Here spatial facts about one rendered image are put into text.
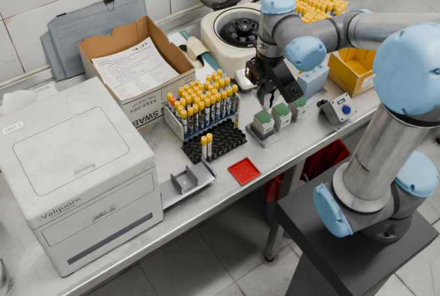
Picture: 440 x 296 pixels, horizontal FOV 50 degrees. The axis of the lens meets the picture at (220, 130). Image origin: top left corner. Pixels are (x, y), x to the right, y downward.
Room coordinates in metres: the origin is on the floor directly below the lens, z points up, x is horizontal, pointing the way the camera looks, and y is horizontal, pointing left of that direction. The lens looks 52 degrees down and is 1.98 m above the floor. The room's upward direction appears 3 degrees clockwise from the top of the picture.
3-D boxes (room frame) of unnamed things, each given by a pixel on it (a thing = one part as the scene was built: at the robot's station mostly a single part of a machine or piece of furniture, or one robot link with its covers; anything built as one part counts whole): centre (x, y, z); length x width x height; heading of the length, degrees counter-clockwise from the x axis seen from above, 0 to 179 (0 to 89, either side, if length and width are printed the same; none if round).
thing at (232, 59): (1.18, -0.07, 0.94); 0.30 x 0.24 x 0.12; 28
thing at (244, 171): (0.72, -0.07, 0.88); 0.07 x 0.07 x 0.01; 37
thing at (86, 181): (0.60, 0.31, 1.03); 0.31 x 0.27 x 0.30; 127
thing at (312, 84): (1.03, -0.27, 0.92); 0.10 x 0.07 x 0.10; 134
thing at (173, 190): (0.64, 0.10, 0.92); 0.21 x 0.07 x 0.05; 127
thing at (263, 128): (0.86, -0.12, 0.92); 0.05 x 0.04 x 0.06; 40
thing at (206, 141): (0.81, 0.01, 0.93); 0.17 x 0.09 x 0.11; 128
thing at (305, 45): (0.79, -0.18, 1.30); 0.11 x 0.11 x 0.08; 26
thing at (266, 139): (0.86, -0.12, 0.89); 0.09 x 0.05 x 0.04; 39
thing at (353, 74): (1.11, -0.43, 0.93); 0.13 x 0.13 x 0.10; 35
